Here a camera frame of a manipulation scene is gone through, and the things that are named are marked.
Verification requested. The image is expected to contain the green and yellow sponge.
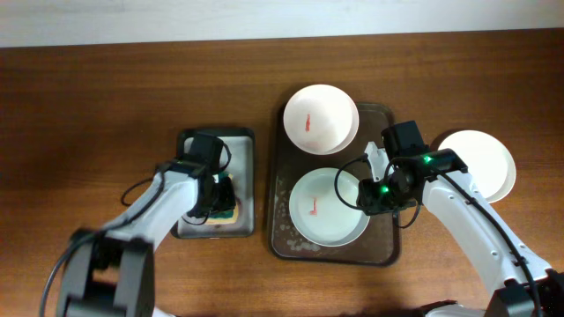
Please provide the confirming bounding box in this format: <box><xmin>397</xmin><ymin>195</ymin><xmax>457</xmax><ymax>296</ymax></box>
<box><xmin>205</xmin><ymin>173</ymin><xmax>239</xmax><ymax>225</ymax></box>

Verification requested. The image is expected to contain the white plate with sauce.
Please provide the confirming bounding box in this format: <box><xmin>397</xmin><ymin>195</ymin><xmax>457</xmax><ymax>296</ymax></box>
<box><xmin>438</xmin><ymin>129</ymin><xmax>516</xmax><ymax>203</ymax></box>

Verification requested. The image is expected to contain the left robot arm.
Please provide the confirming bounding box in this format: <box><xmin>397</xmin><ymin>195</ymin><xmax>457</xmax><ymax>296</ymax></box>
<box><xmin>55</xmin><ymin>160</ymin><xmax>236</xmax><ymax>317</ymax></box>

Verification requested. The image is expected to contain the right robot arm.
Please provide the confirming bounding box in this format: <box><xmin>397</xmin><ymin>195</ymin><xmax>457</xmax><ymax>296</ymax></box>
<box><xmin>357</xmin><ymin>145</ymin><xmax>563</xmax><ymax>316</ymax></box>

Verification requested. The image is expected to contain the large brown serving tray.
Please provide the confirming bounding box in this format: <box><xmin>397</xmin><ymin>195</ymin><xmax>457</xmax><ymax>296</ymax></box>
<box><xmin>268</xmin><ymin>102</ymin><xmax>401</xmax><ymax>267</ymax></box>

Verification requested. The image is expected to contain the small black soapy tray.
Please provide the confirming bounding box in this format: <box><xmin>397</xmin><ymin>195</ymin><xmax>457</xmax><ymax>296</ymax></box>
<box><xmin>170</xmin><ymin>128</ymin><xmax>255</xmax><ymax>239</ymax></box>

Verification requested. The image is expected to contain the pink rimmed white plate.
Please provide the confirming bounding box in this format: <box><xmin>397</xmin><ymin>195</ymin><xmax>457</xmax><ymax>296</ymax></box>
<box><xmin>282</xmin><ymin>85</ymin><xmax>360</xmax><ymax>155</ymax></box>

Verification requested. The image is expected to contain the right black cable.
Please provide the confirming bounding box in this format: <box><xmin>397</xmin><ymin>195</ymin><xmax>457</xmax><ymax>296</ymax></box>
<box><xmin>333</xmin><ymin>156</ymin><xmax>424</xmax><ymax>230</ymax></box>

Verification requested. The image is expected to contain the black cable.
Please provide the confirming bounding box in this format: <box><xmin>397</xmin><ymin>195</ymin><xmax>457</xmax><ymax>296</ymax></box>
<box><xmin>333</xmin><ymin>156</ymin><xmax>424</xmax><ymax>230</ymax></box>
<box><xmin>120</xmin><ymin>175</ymin><xmax>160</xmax><ymax>208</ymax></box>

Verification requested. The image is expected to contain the left black cable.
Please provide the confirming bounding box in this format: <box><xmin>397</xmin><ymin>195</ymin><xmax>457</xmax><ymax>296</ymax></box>
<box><xmin>120</xmin><ymin>175</ymin><xmax>160</xmax><ymax>208</ymax></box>

